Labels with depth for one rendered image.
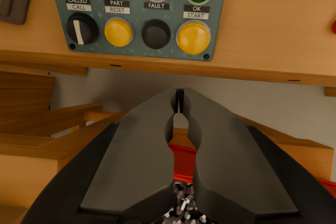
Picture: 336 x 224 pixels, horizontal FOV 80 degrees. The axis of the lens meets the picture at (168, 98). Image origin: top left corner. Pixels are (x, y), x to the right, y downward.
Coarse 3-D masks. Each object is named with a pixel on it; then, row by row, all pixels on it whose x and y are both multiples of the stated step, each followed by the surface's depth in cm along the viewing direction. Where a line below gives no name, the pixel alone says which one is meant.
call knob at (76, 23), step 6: (72, 18) 18; (78, 18) 18; (84, 18) 18; (66, 24) 18; (72, 24) 18; (78, 24) 18; (84, 24) 18; (90, 24) 18; (66, 30) 19; (72, 30) 18; (78, 30) 18; (84, 30) 18; (90, 30) 18; (72, 36) 19; (78, 36) 19; (84, 36) 19; (90, 36) 19; (78, 42) 19; (84, 42) 19; (90, 42) 19
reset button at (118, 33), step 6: (108, 24) 18; (114, 24) 18; (120, 24) 18; (126, 24) 18; (108, 30) 18; (114, 30) 18; (120, 30) 18; (126, 30) 18; (108, 36) 18; (114, 36) 18; (120, 36) 18; (126, 36) 18; (114, 42) 19; (120, 42) 19; (126, 42) 19
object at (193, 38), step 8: (192, 24) 18; (200, 24) 18; (184, 32) 18; (192, 32) 18; (200, 32) 18; (184, 40) 18; (192, 40) 18; (200, 40) 18; (208, 40) 18; (184, 48) 19; (192, 48) 19; (200, 48) 18
